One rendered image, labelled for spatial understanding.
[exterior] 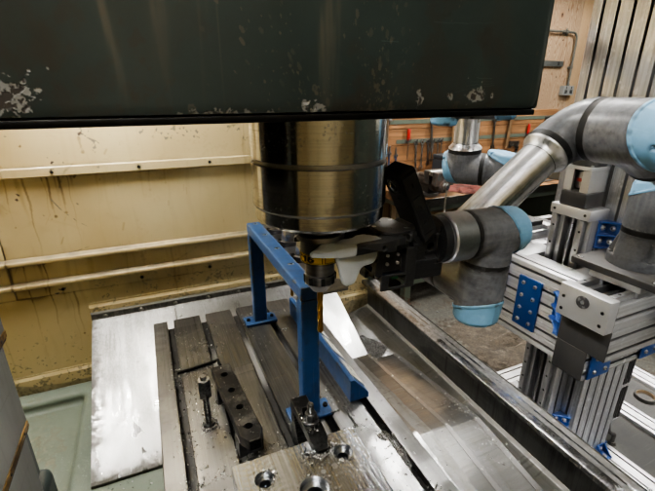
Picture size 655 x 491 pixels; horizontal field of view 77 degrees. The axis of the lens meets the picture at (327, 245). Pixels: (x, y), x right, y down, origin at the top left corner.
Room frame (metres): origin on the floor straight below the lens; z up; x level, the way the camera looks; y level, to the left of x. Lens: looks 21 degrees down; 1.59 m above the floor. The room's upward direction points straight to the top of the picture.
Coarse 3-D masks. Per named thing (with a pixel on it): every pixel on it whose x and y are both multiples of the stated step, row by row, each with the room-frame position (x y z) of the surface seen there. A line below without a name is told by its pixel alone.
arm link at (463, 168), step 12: (468, 120) 1.47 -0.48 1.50; (480, 120) 1.48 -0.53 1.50; (456, 132) 1.50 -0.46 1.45; (468, 132) 1.47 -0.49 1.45; (456, 144) 1.49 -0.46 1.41; (468, 144) 1.47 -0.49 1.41; (444, 156) 1.52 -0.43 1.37; (456, 156) 1.48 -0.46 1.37; (468, 156) 1.46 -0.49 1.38; (480, 156) 1.47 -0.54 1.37; (444, 168) 1.50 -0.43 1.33; (456, 168) 1.48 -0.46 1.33; (468, 168) 1.46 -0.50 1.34; (456, 180) 1.49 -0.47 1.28; (468, 180) 1.47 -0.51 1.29
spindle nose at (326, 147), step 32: (256, 128) 0.44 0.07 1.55; (288, 128) 0.42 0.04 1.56; (320, 128) 0.41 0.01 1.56; (352, 128) 0.42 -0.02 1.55; (384, 128) 0.45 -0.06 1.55; (256, 160) 0.45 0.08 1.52; (288, 160) 0.42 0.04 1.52; (320, 160) 0.41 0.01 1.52; (352, 160) 0.42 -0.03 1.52; (384, 160) 0.47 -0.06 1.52; (256, 192) 0.45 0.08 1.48; (288, 192) 0.42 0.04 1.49; (320, 192) 0.41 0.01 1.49; (352, 192) 0.42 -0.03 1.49; (384, 192) 0.47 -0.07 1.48; (288, 224) 0.42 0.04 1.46; (320, 224) 0.41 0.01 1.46; (352, 224) 0.42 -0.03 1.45
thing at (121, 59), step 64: (0, 0) 0.28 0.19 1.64; (64, 0) 0.29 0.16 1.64; (128, 0) 0.30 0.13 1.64; (192, 0) 0.32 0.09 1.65; (256, 0) 0.34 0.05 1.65; (320, 0) 0.36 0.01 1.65; (384, 0) 0.38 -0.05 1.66; (448, 0) 0.40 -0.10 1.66; (512, 0) 0.43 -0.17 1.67; (0, 64) 0.27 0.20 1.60; (64, 64) 0.29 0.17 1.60; (128, 64) 0.30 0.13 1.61; (192, 64) 0.32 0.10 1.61; (256, 64) 0.34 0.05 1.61; (320, 64) 0.36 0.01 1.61; (384, 64) 0.38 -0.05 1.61; (448, 64) 0.41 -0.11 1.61; (512, 64) 0.44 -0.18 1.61; (0, 128) 0.27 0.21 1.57; (64, 128) 0.29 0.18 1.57
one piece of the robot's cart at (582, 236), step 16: (560, 224) 1.28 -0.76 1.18; (576, 224) 1.26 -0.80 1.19; (592, 224) 1.19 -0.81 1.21; (560, 240) 1.28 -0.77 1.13; (576, 240) 1.21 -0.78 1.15; (592, 240) 1.20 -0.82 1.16; (544, 256) 1.31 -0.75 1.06; (560, 256) 1.28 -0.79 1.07; (528, 352) 1.28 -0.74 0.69; (528, 368) 1.29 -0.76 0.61; (544, 368) 1.26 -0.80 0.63; (528, 384) 1.28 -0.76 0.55; (544, 384) 1.21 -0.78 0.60; (560, 384) 1.21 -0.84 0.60; (544, 400) 1.20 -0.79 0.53; (560, 400) 1.22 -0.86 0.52
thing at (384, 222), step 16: (384, 224) 0.53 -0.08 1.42; (400, 224) 0.53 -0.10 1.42; (448, 224) 0.54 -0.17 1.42; (416, 240) 0.53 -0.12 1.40; (432, 240) 0.54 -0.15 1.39; (448, 240) 0.53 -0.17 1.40; (384, 256) 0.50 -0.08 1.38; (400, 256) 0.51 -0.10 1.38; (416, 256) 0.54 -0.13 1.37; (432, 256) 0.55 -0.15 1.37; (448, 256) 0.54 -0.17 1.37; (368, 272) 0.52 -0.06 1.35; (384, 272) 0.50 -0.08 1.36; (400, 272) 0.50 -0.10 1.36; (416, 272) 0.53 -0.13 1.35; (432, 272) 0.54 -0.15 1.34; (384, 288) 0.49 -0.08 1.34
